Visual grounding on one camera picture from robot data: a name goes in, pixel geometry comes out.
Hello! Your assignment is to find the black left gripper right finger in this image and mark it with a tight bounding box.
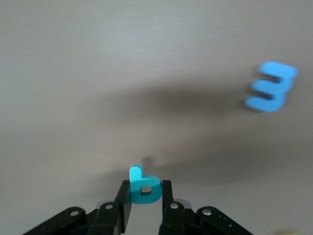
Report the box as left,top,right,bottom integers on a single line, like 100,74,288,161
158,180,252,235

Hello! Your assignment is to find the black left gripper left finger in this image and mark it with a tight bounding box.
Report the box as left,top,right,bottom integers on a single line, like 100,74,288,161
23,180,134,235

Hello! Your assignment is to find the teal foam letter b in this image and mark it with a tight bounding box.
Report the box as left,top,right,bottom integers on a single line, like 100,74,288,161
129,164,163,205

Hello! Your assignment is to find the blue foam letter m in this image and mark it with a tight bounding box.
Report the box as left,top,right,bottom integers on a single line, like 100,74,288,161
244,61,299,113

